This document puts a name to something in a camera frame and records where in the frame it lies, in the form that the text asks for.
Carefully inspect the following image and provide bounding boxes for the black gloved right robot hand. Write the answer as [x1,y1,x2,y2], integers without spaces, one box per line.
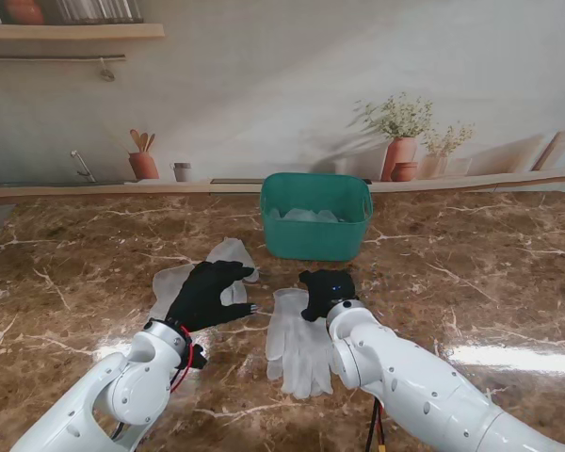
[298,268,359,324]

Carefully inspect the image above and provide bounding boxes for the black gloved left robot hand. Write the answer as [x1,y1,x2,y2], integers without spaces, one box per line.
[164,259,260,335]

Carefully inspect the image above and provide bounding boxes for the green plastic basket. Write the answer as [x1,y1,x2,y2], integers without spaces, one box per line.
[259,172,375,264]

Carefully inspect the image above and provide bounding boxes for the printed kitchen scene backdrop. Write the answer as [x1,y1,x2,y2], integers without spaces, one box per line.
[0,0,565,208]

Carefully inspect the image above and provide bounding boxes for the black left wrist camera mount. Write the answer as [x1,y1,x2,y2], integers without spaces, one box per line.
[186,344,209,372]

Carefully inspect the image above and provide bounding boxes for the red black left arm cable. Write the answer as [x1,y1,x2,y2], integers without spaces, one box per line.
[112,324,195,442]

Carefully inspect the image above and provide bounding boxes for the red black arm cable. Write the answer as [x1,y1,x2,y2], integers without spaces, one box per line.
[112,324,195,442]
[363,398,388,452]

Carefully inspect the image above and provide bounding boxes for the red black right arm cable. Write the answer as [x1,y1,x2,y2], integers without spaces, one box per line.
[363,398,388,452]

